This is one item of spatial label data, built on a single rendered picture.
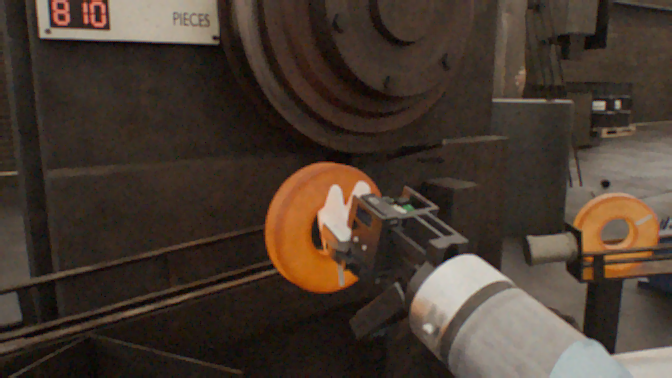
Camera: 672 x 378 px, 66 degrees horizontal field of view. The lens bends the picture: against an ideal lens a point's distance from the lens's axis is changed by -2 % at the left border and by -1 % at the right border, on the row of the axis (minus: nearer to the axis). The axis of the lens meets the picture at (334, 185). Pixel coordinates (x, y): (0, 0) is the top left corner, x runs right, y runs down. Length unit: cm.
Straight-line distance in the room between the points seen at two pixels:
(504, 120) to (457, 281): 314
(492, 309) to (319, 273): 26
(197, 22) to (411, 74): 35
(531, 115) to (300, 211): 300
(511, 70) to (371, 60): 440
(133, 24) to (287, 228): 43
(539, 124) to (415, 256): 308
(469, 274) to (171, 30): 61
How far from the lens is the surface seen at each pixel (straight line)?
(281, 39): 78
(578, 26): 889
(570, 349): 41
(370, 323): 56
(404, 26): 81
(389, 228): 51
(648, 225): 118
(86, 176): 83
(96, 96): 87
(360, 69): 77
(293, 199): 59
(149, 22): 87
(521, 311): 43
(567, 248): 112
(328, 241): 56
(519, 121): 353
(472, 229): 109
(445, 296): 44
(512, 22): 517
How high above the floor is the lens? 100
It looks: 11 degrees down
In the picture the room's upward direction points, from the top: straight up
